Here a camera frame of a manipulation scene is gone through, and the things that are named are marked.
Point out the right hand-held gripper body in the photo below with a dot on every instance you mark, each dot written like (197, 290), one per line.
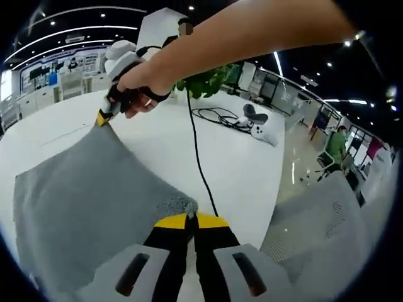
(121, 59)

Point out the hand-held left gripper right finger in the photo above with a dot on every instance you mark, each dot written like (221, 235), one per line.
(217, 251)

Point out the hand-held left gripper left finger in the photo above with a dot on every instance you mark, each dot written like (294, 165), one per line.
(163, 251)

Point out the grey towel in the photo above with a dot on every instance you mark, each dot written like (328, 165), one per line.
(78, 188)

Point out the person's right hand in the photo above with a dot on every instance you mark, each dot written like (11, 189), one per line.
(148, 81)

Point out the white square pillar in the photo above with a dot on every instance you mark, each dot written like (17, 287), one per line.
(154, 28)

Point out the blue water jug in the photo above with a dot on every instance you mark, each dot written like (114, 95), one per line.
(53, 79)

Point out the black monitor screen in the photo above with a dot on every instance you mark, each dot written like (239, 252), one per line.
(39, 71)

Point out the green potted plant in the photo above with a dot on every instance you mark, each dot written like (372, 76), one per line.
(207, 81)

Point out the white game controller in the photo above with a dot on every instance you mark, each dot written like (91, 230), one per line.
(266, 133)

